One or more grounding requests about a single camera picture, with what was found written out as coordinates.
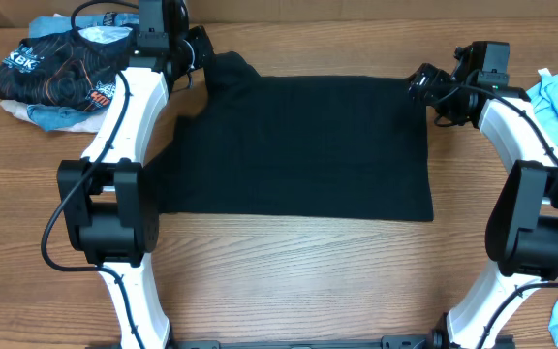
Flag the black t-shirt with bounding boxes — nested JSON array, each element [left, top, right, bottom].
[[146, 52, 434, 222]]

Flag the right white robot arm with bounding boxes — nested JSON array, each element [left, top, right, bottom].
[[409, 63, 558, 348]]

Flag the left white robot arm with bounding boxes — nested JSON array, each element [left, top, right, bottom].
[[54, 26, 213, 348]]

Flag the folded blue denim garment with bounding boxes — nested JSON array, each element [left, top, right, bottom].
[[26, 12, 140, 133]]

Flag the black orange patterned shirt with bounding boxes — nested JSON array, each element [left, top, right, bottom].
[[0, 26, 132, 112]]

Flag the folded cream white garment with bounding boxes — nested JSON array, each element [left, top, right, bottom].
[[0, 100, 108, 133]]

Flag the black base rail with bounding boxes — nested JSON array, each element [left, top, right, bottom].
[[166, 334, 456, 349]]

